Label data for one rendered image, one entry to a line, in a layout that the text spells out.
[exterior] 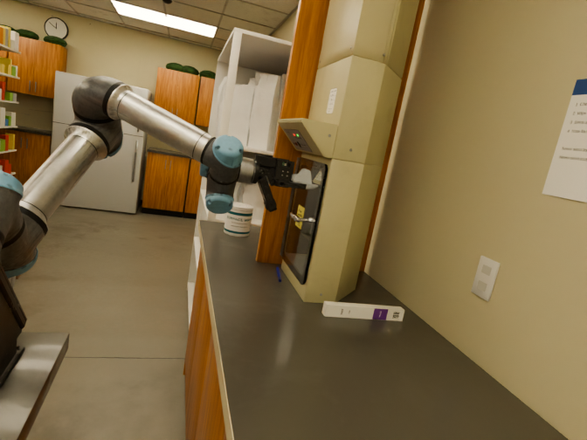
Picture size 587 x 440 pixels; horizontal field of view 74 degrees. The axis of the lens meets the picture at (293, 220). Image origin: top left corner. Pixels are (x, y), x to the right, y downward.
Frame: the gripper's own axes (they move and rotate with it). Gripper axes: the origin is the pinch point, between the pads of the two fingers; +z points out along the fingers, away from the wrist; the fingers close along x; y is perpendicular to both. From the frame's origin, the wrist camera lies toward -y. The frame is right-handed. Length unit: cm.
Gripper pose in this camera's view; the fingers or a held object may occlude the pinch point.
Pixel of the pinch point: (314, 188)
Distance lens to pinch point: 123.9
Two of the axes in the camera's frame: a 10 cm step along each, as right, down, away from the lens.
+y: 1.8, -9.7, -1.9
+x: -2.6, -2.3, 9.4
